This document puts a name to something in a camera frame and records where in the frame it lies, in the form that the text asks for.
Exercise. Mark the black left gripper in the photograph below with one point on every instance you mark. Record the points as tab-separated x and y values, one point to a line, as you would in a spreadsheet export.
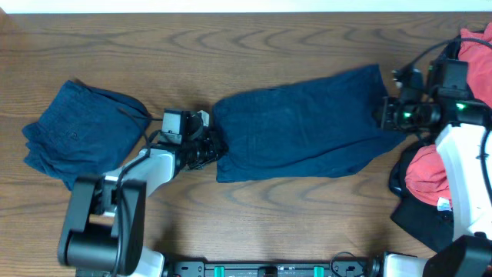
211	143

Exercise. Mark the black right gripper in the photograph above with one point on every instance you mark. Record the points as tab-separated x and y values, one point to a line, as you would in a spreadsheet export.
388	106

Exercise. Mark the dark navy shorts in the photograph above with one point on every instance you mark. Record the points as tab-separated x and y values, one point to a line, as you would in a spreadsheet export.
318	128

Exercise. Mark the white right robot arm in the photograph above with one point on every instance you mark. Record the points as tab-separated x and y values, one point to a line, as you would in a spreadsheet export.
463	129

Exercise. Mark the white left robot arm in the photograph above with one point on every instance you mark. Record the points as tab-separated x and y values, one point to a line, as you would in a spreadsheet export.
104	223

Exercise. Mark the red t-shirt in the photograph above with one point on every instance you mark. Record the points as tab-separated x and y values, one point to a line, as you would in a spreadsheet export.
426	178

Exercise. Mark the black patterned garment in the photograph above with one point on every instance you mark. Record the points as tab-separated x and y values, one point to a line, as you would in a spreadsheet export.
450	52

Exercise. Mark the folded blue shorts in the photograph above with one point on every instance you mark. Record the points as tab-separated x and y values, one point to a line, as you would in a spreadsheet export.
84	130

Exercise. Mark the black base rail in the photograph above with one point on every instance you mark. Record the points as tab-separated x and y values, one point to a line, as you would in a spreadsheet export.
343	264

